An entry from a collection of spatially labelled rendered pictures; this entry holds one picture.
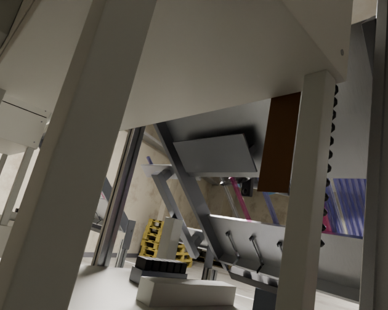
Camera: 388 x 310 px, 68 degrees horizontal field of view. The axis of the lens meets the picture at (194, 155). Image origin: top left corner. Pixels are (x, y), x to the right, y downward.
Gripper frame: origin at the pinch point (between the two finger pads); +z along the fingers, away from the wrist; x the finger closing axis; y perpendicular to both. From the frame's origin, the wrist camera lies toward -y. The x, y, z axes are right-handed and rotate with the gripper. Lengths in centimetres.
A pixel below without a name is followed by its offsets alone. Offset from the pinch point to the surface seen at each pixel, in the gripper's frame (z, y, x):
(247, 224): 5.1, -12.0, 11.2
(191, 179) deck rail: 8.8, 5.1, -7.9
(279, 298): 56, 8, 56
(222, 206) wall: -553, -276, -545
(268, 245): 3.1, -19.9, 17.1
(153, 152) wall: -281, -34, -448
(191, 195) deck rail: 10.6, -0.6, -7.9
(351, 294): 3, -30, 42
